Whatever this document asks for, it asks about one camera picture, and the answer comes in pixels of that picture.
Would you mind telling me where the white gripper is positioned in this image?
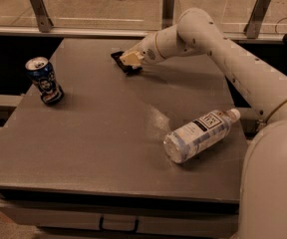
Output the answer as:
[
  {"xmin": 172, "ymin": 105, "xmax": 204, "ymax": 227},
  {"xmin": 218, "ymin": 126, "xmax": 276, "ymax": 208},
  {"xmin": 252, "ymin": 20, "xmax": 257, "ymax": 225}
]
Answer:
[{"xmin": 120, "ymin": 33, "xmax": 165, "ymax": 67}]

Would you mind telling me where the black rxbar chocolate bar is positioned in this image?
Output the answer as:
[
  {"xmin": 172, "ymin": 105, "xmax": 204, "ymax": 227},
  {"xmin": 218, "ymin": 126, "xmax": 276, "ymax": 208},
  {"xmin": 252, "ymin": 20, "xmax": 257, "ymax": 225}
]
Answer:
[{"xmin": 111, "ymin": 51, "xmax": 143, "ymax": 75}]

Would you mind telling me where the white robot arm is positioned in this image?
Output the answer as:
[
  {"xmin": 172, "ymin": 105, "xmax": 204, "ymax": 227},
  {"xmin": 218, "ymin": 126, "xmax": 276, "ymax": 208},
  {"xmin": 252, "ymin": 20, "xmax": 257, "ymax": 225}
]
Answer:
[{"xmin": 121, "ymin": 8, "xmax": 287, "ymax": 239}]

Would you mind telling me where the blue pepsi can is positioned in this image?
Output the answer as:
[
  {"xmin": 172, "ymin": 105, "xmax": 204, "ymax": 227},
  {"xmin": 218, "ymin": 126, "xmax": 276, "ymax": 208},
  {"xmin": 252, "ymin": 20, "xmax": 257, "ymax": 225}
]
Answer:
[{"xmin": 25, "ymin": 57, "xmax": 64, "ymax": 106}]

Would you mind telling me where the clear plastic water bottle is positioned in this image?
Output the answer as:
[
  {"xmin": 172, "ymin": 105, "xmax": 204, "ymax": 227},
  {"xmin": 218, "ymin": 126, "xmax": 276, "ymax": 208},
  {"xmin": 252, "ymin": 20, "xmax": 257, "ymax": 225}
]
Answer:
[{"xmin": 163, "ymin": 109, "xmax": 241, "ymax": 163}]

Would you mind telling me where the middle metal bracket post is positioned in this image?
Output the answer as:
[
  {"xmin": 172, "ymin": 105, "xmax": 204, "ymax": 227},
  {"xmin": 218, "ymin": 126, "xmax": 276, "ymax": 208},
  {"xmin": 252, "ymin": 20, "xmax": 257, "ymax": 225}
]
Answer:
[{"xmin": 161, "ymin": 0, "xmax": 174, "ymax": 29}]

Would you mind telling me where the left metal bracket post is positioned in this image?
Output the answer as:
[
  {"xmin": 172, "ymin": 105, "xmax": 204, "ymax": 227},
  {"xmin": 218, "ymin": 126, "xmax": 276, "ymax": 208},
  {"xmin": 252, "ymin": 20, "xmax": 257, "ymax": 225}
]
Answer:
[{"xmin": 30, "ymin": 0, "xmax": 53, "ymax": 33}]

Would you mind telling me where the metal window rail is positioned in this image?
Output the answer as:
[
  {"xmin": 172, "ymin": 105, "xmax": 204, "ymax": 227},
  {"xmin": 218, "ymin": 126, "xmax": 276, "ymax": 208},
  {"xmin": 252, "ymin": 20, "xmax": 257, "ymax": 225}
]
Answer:
[{"xmin": 0, "ymin": 26, "xmax": 284, "ymax": 42}]

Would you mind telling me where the grey drawer with handle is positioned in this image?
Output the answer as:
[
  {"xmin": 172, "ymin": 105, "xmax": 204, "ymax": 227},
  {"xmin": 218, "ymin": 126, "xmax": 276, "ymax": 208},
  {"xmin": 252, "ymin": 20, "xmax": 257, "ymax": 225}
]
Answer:
[{"xmin": 0, "ymin": 199, "xmax": 237, "ymax": 239}]

